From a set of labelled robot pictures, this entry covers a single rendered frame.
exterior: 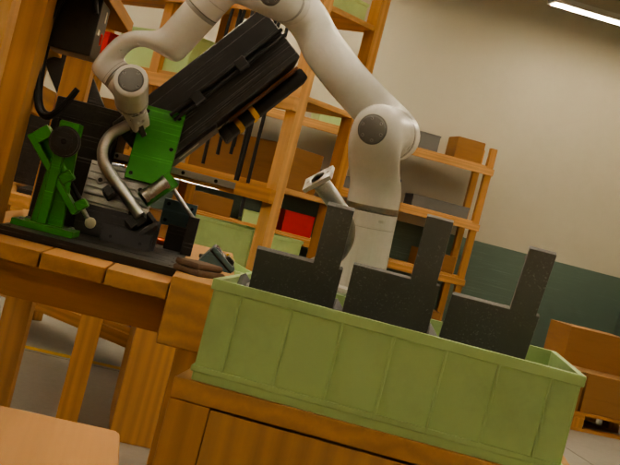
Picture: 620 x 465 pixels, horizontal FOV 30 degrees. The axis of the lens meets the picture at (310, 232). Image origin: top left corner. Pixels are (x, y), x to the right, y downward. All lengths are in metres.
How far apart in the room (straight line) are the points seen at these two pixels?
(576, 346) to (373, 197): 6.97
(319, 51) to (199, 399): 1.02
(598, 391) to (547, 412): 7.28
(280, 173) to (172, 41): 2.90
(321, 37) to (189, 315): 0.69
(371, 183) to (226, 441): 0.85
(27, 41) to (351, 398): 1.41
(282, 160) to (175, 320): 3.22
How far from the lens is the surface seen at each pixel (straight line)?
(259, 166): 5.86
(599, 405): 9.20
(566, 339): 9.45
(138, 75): 2.82
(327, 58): 2.63
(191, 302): 2.49
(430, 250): 1.94
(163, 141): 3.12
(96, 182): 3.12
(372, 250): 2.57
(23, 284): 2.61
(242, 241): 5.78
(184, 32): 2.79
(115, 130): 3.10
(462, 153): 12.01
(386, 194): 2.57
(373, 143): 2.51
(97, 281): 2.50
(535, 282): 1.94
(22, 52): 2.93
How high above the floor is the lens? 1.10
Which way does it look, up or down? 1 degrees down
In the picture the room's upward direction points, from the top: 14 degrees clockwise
